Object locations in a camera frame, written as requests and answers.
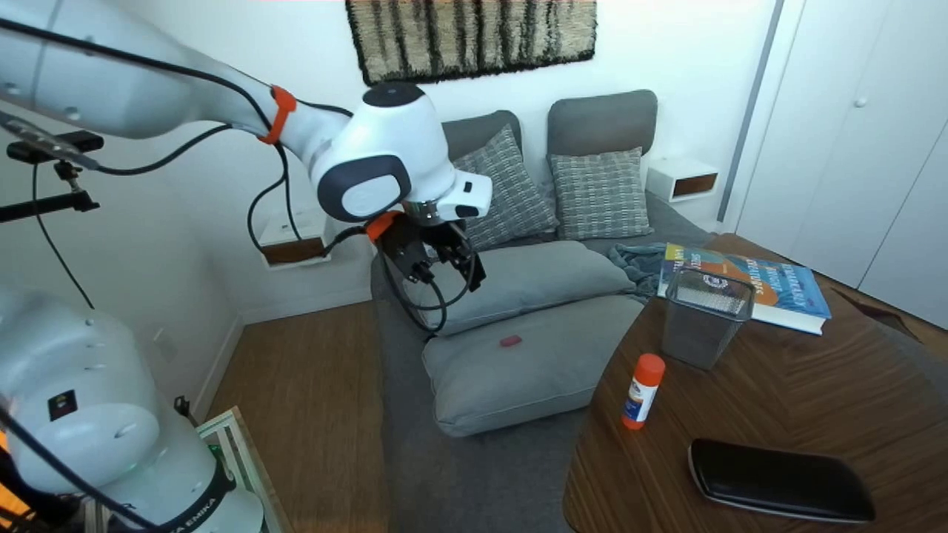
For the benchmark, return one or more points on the small red eraser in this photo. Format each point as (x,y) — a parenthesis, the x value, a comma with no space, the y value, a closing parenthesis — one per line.
(510,340)

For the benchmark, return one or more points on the white wardrobe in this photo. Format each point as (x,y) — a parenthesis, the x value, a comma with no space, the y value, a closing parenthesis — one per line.
(852,133)

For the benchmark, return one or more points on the colourful hardcover book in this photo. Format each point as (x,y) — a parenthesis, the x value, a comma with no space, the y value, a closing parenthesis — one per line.
(785,292)

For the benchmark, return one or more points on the camera on mount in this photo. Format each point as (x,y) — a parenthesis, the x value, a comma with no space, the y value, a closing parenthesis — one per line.
(55,148)

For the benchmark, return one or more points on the white wall nightstand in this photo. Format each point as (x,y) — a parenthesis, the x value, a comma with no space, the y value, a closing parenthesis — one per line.
(680,178)
(292,244)

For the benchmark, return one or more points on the orange capped glue stick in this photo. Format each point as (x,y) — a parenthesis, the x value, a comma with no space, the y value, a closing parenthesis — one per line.
(641,392)

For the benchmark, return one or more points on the grey bed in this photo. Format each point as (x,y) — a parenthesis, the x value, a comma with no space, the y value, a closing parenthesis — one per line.
(481,481)

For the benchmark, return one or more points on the teal blanket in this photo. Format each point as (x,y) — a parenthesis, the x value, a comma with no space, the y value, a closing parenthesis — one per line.
(635,263)

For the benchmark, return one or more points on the large grey pillow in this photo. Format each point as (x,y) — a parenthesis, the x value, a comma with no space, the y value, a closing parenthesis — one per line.
(533,277)
(518,377)

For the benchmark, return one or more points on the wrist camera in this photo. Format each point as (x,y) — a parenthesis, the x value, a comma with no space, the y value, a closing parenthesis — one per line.
(404,248)

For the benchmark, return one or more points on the black flat case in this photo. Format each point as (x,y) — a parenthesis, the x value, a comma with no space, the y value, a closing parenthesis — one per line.
(778,481)

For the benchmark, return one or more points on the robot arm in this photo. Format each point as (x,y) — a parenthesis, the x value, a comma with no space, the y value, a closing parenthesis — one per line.
(385,159)

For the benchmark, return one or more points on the grey headboard pad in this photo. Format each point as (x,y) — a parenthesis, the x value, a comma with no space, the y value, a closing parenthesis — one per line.
(474,133)
(601,122)

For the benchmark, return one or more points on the grey mesh pen cup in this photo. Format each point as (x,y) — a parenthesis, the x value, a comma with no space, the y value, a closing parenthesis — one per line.
(700,326)

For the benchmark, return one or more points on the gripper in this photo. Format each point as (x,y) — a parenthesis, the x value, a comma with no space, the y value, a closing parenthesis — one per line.
(458,253)

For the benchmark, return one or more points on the woven wall hanging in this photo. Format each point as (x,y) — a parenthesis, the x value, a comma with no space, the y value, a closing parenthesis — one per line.
(474,37)

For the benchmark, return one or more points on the grey checked cushion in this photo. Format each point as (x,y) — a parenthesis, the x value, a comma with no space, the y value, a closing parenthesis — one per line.
(507,192)
(600,194)

